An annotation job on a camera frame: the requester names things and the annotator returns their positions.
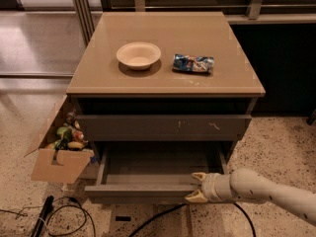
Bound grey drawer cabinet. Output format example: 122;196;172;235
65;11;266;196

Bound small black floor tag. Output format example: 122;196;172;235
116;216;131;222

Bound grey top drawer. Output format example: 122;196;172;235
77;115;251;141

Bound toy items in box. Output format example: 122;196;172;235
45;111;88;151

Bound cardboard box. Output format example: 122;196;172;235
26;96;98;184

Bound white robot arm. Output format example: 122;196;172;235
185;168;316;226

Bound black rod on floor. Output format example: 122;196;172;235
30;196;54;237

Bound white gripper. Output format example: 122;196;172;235
185;172;234;203

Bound blue crumpled chip bag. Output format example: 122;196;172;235
173;54;214;74

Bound thin black cable loop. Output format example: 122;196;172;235
0;196;97;237

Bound white paper bowl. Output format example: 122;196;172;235
117;42;161;70

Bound grey drawer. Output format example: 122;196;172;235
85;142;226;204
77;115;251;141

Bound thick black cable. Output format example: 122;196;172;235
127;202;257;237

